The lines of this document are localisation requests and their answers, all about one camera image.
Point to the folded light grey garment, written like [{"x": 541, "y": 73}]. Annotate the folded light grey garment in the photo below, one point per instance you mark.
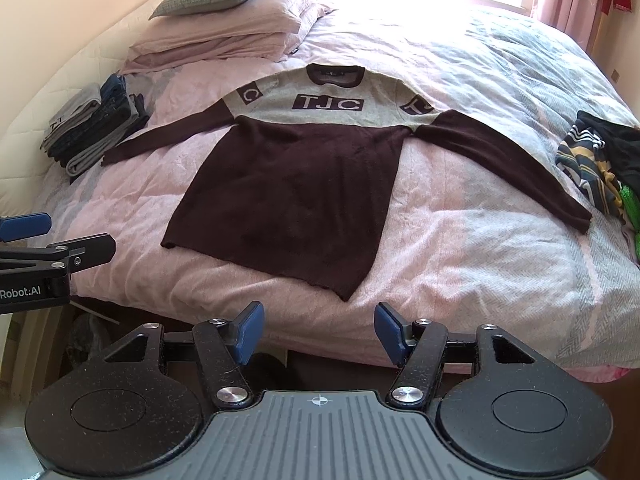
[{"x": 72, "y": 115}]

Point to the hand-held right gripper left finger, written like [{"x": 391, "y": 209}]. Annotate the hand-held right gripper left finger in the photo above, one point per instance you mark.
[{"x": 250, "y": 332}]

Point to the brown and grey sweater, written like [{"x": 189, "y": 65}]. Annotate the brown and grey sweater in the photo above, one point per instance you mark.
[{"x": 300, "y": 195}]

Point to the stack of folded clothes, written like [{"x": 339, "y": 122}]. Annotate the stack of folded clothes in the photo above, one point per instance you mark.
[{"x": 107, "y": 120}]

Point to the black garment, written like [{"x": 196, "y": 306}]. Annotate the black garment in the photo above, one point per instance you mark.
[{"x": 622, "y": 155}]

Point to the bed with pink duvet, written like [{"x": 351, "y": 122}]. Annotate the bed with pink duvet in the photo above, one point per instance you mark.
[{"x": 475, "y": 240}]

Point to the striped navy yellow garment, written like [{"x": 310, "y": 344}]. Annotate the striped navy yellow garment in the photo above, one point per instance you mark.
[{"x": 587, "y": 170}]

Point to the small low wall socket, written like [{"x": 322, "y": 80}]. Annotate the small low wall socket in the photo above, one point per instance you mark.
[{"x": 618, "y": 78}]

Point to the pink pillow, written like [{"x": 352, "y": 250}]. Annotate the pink pillow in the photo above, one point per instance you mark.
[
  {"x": 235, "y": 25},
  {"x": 200, "y": 57}
]

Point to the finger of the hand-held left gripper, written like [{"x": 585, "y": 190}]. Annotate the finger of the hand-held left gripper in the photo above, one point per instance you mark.
[
  {"x": 92, "y": 250},
  {"x": 25, "y": 227}
]

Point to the green knit garment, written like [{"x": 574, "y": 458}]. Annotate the green knit garment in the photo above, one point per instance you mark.
[{"x": 632, "y": 220}]

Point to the white quilted headboard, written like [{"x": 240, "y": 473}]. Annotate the white quilted headboard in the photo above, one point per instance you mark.
[{"x": 45, "y": 85}]

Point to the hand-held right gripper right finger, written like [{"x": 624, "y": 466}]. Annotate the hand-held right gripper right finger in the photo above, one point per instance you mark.
[{"x": 389, "y": 335}]

